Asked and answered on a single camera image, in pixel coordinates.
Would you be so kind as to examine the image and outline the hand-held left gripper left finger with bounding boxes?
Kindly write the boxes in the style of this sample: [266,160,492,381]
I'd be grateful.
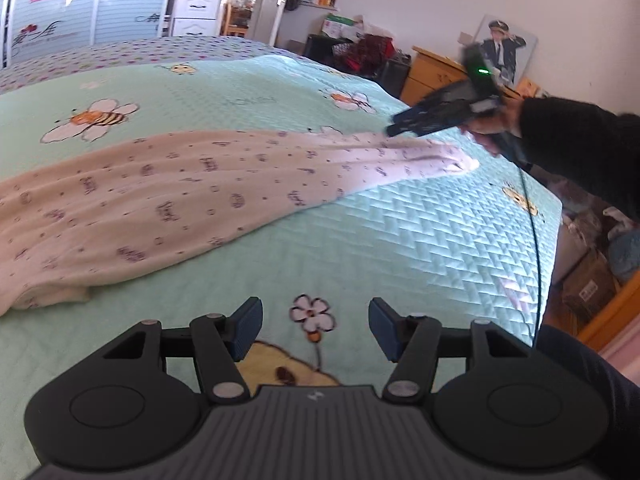
[102,297,263,405]

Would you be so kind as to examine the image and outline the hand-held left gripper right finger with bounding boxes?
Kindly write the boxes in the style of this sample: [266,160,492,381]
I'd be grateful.
[368,297,533,405]

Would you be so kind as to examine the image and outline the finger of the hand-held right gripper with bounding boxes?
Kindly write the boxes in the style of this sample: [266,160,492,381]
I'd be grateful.
[394,85,474,126]
[385,107,476,139]

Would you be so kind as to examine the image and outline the beige printed pants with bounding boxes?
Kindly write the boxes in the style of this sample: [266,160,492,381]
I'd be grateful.
[0,127,479,319]

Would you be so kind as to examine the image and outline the person's right forearm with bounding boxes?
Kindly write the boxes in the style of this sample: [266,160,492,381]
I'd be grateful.
[517,96,640,222]

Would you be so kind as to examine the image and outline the red clothes pile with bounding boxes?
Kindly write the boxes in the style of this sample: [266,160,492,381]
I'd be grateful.
[332,34,396,74]

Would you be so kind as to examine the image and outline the person's right hand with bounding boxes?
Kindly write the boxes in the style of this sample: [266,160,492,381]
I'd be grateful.
[462,97,524,149]

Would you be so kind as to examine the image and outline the wooden dresser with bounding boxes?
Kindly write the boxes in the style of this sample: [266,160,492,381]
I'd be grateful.
[400,46,546,106]

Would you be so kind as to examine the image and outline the unframed portrait canvas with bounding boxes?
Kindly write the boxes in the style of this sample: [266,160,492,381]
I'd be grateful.
[470,14,539,89]

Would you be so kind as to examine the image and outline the green bee-print quilted bedspread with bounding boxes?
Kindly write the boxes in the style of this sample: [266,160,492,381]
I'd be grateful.
[0,55,564,480]

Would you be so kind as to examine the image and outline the green and white carton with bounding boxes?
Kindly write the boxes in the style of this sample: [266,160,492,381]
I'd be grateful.
[320,12,364,44]

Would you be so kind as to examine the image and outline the black chair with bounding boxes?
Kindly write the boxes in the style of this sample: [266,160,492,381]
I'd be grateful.
[305,34,411,99]

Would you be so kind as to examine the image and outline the white room door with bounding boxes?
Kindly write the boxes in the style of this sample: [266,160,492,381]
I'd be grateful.
[250,0,301,46]

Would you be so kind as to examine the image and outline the brown cardboard box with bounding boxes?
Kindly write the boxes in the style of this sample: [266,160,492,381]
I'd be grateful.
[562,250,621,322]

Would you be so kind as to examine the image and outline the wooden chair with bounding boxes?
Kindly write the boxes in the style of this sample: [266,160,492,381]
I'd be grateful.
[222,2,251,39]

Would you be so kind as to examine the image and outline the person's dark clothed leg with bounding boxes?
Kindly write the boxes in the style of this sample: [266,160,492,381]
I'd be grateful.
[532,325,640,480]

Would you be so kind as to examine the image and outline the white drawer unit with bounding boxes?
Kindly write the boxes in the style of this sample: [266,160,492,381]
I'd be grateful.
[170,0,224,37]

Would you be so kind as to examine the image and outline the purple heart-print bed sheet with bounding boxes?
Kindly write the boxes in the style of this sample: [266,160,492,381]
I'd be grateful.
[0,35,351,97]

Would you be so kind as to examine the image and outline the white sliding-door wardrobe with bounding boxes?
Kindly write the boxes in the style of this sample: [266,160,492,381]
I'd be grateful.
[0,0,226,69]

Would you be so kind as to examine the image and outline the black cable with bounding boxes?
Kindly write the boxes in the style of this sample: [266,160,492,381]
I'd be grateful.
[517,160,546,349]

